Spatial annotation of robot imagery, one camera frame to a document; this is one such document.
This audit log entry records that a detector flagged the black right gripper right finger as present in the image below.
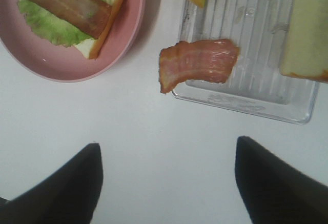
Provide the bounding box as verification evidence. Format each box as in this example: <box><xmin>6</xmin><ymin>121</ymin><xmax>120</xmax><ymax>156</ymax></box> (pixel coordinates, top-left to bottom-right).
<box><xmin>235</xmin><ymin>136</ymin><xmax>327</xmax><ymax>223</ymax></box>

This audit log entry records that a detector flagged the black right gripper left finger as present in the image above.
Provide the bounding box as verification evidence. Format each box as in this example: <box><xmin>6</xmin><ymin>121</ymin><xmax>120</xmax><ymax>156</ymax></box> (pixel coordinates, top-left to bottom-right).
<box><xmin>1</xmin><ymin>143</ymin><xmax>103</xmax><ymax>223</ymax></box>

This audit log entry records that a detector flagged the pink bacon strip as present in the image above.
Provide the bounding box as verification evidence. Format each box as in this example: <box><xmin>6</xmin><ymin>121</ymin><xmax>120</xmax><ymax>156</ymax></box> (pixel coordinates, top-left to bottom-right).
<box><xmin>159</xmin><ymin>39</ymin><xmax>240</xmax><ymax>93</ymax></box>

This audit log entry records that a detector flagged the green lettuce leaf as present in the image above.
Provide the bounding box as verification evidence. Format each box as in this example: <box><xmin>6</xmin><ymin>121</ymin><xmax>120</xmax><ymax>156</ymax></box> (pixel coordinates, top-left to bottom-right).
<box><xmin>17</xmin><ymin>0</ymin><xmax>94</xmax><ymax>47</ymax></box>

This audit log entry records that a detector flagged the brown bacon strip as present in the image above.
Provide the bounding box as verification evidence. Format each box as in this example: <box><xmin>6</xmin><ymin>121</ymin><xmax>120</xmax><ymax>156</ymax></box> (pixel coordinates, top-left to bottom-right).
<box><xmin>29</xmin><ymin>0</ymin><xmax>111</xmax><ymax>39</ymax></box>

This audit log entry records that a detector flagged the bread slice from tray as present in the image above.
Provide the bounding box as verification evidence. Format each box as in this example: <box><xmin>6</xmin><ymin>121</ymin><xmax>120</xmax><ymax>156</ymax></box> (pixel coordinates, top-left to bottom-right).
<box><xmin>69</xmin><ymin>0</ymin><xmax>136</xmax><ymax>60</ymax></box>

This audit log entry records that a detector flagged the pink round plate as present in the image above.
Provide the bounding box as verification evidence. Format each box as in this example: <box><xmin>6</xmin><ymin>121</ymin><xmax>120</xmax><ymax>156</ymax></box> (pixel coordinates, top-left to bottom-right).
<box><xmin>1</xmin><ymin>0</ymin><xmax>145</xmax><ymax>82</ymax></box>

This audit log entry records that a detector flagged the bread slice in right tray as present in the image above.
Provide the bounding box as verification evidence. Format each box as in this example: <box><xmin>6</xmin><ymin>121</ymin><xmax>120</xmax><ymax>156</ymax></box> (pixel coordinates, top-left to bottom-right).
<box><xmin>279</xmin><ymin>0</ymin><xmax>327</xmax><ymax>83</ymax></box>

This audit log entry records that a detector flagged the clear right plastic tray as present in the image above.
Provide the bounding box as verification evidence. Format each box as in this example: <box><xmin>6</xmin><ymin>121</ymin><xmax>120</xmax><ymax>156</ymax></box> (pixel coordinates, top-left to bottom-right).
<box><xmin>173</xmin><ymin>0</ymin><xmax>319</xmax><ymax>125</ymax></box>

